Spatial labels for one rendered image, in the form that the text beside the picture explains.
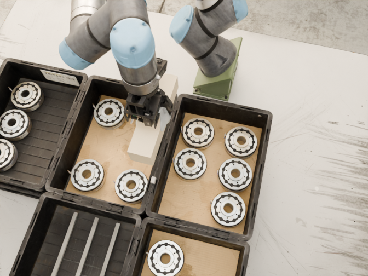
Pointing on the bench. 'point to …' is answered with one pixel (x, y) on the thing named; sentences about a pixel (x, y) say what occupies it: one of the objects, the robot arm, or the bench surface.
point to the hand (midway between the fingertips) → (154, 115)
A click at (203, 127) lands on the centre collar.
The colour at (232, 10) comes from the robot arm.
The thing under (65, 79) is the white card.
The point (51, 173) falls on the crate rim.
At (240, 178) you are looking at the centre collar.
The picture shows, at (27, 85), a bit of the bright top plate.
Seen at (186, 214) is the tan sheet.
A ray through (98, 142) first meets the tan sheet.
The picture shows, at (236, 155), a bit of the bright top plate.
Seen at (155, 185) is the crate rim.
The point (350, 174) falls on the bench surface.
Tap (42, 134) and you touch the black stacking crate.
